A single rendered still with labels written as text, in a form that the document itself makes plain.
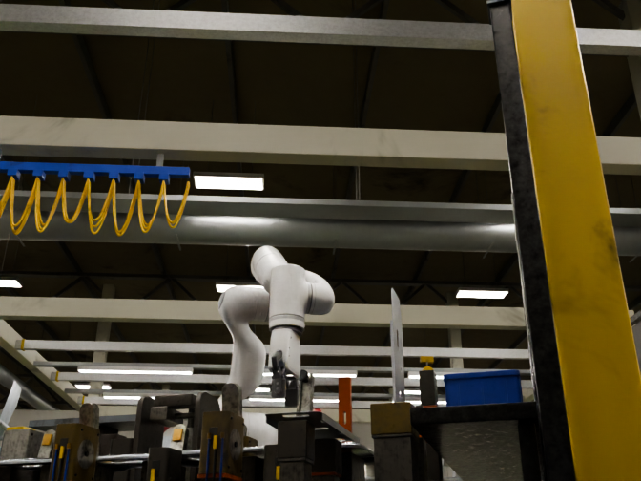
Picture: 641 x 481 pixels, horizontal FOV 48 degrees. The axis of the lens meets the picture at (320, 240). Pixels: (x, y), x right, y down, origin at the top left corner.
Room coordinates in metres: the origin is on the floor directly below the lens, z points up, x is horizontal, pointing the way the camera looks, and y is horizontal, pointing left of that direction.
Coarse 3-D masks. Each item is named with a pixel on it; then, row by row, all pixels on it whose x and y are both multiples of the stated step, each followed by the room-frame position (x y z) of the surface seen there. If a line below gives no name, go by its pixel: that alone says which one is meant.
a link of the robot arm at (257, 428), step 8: (248, 416) 2.19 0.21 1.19; (256, 416) 2.19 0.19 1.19; (264, 416) 2.21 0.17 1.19; (248, 424) 2.17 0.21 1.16; (256, 424) 2.18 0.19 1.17; (264, 424) 2.19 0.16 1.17; (248, 432) 2.17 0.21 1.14; (256, 432) 2.18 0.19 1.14; (264, 432) 2.19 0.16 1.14; (272, 432) 2.20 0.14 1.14; (264, 440) 2.19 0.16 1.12; (272, 440) 2.20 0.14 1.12
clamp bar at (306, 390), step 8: (304, 376) 1.75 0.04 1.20; (312, 376) 1.78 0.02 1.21; (304, 384) 1.79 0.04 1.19; (312, 384) 1.78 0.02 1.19; (304, 392) 1.79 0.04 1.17; (312, 392) 1.78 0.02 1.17; (304, 400) 1.78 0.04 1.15; (312, 400) 1.78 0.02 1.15; (304, 408) 1.78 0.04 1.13; (312, 408) 1.78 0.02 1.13; (296, 416) 1.77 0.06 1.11
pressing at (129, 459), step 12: (348, 444) 1.48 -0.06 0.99; (360, 444) 1.49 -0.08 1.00; (108, 456) 1.65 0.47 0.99; (120, 456) 1.65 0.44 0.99; (132, 456) 1.64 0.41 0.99; (144, 456) 1.63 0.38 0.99; (192, 456) 1.68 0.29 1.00; (360, 456) 1.67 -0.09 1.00; (372, 456) 1.68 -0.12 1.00; (24, 468) 1.88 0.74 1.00; (36, 468) 1.88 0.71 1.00; (120, 468) 1.85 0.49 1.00; (132, 468) 1.79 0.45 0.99
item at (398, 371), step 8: (392, 288) 1.51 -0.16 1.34; (392, 296) 1.50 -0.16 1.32; (392, 304) 1.50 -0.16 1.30; (392, 312) 1.50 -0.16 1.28; (400, 312) 1.59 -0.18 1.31; (392, 320) 1.50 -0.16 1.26; (400, 320) 1.59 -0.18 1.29; (392, 328) 1.50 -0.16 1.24; (400, 328) 1.58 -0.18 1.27; (392, 336) 1.50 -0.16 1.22; (400, 336) 1.58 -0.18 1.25; (392, 344) 1.50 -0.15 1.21; (400, 344) 1.57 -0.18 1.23; (392, 352) 1.50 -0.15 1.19; (400, 352) 1.57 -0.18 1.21; (392, 360) 1.50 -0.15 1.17; (400, 360) 1.56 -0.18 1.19; (392, 368) 1.50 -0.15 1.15; (400, 368) 1.56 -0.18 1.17; (392, 376) 1.50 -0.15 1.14; (400, 376) 1.55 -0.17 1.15; (400, 384) 1.55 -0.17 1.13; (400, 400) 1.54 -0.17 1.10
